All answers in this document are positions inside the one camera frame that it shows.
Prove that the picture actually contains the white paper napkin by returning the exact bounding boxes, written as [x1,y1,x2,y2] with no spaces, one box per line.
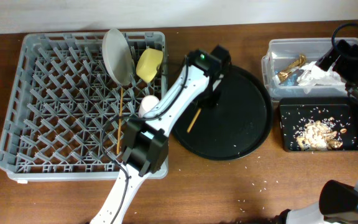
[296,61,346,94]

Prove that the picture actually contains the white round plate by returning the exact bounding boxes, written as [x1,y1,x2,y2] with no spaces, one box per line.
[102,29,134,86]

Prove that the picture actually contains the yellow plastic bowl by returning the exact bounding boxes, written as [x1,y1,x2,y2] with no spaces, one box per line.
[136,48,163,83]

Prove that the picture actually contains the rice and nut shell scraps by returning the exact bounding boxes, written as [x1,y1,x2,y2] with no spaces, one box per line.
[287,106,351,152]

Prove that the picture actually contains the clear plastic waste bin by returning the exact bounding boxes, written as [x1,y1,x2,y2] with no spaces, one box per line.
[262,38,347,101]

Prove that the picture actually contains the pink plastic cup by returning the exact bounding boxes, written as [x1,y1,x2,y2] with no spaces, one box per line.
[138,95,159,118]

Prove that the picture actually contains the wooden chopstick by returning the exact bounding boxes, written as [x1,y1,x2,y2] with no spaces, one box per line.
[186,108,201,133]
[116,87,124,155]

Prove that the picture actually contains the round black serving tray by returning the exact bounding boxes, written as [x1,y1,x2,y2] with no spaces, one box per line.
[172,65,273,161]

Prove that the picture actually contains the black rectangular waste tray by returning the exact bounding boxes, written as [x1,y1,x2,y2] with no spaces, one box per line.
[278,97,358,152]

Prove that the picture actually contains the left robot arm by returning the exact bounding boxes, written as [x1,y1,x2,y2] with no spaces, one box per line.
[91,45,231,223]

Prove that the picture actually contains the grey plastic dishwasher rack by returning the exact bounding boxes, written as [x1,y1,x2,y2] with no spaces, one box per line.
[0,32,168,183]

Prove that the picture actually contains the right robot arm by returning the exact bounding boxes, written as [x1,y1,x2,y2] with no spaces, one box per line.
[262,35,358,223]

